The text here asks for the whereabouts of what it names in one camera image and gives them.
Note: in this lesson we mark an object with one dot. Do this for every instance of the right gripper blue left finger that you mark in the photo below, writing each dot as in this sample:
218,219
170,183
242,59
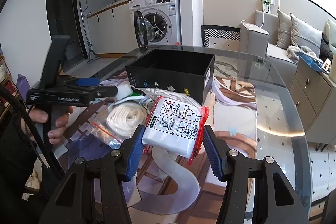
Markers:
133,152

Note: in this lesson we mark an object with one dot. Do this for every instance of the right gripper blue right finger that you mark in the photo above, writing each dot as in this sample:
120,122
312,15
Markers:
216,150

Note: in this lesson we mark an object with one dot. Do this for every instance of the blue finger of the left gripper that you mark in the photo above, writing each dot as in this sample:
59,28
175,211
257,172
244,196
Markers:
98,92
87,82

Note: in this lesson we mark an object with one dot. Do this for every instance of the white tissue pack red edge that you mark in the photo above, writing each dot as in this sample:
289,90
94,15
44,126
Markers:
176,127

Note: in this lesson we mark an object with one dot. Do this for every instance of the black cardboard box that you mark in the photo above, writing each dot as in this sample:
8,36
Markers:
185,72

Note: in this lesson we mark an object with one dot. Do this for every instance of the person's left hand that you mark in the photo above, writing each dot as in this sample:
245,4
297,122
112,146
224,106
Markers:
40,117

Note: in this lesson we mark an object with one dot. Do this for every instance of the floor mop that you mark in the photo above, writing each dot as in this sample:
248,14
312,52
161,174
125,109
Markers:
91,53

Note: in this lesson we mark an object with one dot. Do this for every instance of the white front-load washing machine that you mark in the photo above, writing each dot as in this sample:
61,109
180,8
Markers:
162,19

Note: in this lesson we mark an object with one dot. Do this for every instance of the grey drawer side cabinet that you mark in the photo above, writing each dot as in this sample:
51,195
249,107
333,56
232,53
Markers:
313,94

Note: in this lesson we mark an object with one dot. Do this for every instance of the black white patterned rug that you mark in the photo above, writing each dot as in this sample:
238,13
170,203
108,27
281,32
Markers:
220,37

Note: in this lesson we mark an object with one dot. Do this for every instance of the grey fabric sofa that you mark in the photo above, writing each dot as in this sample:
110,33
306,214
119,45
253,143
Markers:
271,35

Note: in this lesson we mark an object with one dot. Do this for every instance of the grey fluffy cloth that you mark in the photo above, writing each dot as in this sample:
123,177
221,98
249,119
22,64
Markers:
293,51

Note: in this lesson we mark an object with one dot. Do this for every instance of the beige silk cushion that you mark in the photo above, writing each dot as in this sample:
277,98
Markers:
284,30

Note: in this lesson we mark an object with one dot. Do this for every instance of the grey silk cushion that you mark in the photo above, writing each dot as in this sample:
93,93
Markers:
303,34

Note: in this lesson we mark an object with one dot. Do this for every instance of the black garment on sofa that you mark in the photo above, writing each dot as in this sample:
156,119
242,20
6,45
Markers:
325,52

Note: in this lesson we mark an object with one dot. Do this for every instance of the white wall phone charger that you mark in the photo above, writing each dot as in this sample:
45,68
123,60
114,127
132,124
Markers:
266,5

